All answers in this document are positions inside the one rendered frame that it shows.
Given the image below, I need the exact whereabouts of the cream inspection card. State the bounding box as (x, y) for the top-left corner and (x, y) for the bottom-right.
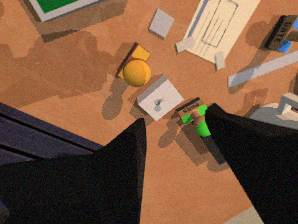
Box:
(176, 0), (260, 70)

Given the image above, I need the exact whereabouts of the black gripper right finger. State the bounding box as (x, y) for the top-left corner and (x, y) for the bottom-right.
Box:
(205, 109), (298, 224)

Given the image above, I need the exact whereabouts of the grey mug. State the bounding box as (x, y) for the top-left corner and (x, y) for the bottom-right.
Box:
(250, 92), (298, 130)

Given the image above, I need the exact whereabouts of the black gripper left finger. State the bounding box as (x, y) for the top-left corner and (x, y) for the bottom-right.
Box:
(0, 118), (147, 224)

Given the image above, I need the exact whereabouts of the white block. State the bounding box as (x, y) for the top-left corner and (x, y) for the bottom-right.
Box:
(137, 74), (184, 121)

